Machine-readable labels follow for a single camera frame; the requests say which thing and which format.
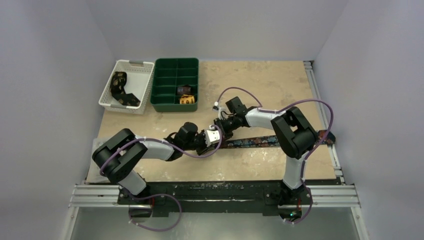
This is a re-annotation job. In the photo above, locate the navy floral tie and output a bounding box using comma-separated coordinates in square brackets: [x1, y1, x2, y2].
[220, 130, 336, 149]

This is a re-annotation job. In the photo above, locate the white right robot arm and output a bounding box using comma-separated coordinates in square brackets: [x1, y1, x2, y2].
[213, 97, 319, 204]

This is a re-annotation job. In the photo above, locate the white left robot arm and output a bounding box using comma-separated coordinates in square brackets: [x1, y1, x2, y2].
[91, 122, 223, 205]

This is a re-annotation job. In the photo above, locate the rolled yellow tie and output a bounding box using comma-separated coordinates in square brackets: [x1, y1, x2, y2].
[179, 94, 196, 105]

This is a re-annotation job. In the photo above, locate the rolled dark red tie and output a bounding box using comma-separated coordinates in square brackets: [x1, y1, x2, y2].
[176, 85, 192, 96]

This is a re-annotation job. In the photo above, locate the green compartment tray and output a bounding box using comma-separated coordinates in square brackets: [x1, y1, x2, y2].
[150, 57, 200, 113]

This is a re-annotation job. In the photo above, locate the white plastic basket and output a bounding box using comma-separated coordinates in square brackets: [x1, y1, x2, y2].
[98, 59, 155, 115]

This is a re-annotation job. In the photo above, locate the black gold patterned tie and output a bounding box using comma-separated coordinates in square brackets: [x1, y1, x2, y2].
[109, 71, 141, 107]

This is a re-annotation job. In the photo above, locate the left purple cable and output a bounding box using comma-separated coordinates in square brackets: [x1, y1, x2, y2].
[99, 124, 223, 232]

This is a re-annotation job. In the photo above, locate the purple cable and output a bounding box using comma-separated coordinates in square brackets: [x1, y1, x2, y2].
[99, 124, 223, 232]
[214, 86, 335, 225]

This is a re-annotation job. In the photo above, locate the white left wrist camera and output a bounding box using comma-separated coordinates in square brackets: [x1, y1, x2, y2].
[204, 129, 221, 146]

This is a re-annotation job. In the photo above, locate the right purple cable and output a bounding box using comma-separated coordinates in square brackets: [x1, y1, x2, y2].
[214, 86, 335, 225]

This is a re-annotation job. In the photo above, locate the aluminium frame rail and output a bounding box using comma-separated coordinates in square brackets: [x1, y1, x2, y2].
[70, 58, 359, 217]

